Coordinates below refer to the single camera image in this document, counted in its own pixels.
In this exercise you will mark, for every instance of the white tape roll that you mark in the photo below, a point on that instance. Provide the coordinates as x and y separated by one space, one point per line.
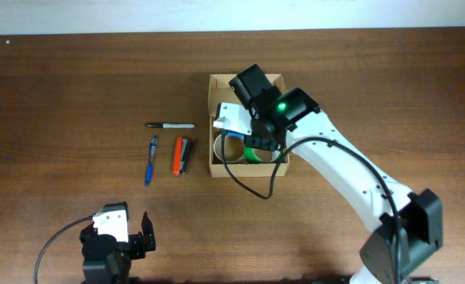
232 149

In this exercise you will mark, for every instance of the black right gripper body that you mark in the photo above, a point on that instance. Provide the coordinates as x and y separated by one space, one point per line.
262 142

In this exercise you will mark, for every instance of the black silver marker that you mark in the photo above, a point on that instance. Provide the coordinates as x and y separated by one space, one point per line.
166 125

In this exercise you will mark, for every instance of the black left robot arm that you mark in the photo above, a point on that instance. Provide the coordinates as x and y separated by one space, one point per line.
114 269

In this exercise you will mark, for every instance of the orange black stapler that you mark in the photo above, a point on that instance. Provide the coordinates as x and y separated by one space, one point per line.
182 155

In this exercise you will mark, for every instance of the blue pen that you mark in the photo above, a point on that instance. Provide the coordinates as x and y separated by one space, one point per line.
150 164

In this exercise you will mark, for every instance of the green tape roll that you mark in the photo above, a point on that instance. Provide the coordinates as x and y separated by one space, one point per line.
257 156

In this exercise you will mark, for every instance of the open cardboard box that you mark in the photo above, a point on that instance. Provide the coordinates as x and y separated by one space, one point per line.
219 91

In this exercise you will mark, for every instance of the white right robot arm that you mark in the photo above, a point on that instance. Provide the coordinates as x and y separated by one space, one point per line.
406 228

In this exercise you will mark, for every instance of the blue plastic case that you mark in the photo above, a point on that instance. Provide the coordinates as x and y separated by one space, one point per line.
234 134

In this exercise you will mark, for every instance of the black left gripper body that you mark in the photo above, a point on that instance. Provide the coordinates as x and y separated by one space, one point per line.
136 244

